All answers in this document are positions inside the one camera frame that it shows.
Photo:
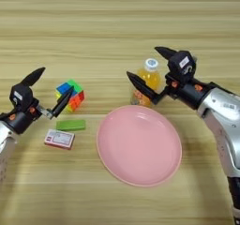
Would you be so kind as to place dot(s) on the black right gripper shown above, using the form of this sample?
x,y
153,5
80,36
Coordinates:
x,y
187,92

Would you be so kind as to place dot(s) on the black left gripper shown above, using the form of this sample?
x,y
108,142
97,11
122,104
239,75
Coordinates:
x,y
18,121

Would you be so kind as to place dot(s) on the orange juice bottle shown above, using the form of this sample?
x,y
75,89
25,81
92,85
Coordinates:
x,y
151,77

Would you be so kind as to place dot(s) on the colourful puzzle cube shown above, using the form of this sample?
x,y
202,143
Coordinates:
x,y
76,99

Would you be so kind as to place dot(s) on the pink round plate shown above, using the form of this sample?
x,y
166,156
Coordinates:
x,y
139,146

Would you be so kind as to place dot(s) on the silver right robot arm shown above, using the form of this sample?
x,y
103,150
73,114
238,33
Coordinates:
x,y
225,119

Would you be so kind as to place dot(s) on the black box with white label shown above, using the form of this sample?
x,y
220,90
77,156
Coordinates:
x,y
182,66

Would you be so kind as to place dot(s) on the green rectangular block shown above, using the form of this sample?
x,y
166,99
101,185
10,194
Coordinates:
x,y
71,125

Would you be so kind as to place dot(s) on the small pink white card box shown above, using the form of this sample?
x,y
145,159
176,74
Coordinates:
x,y
59,139

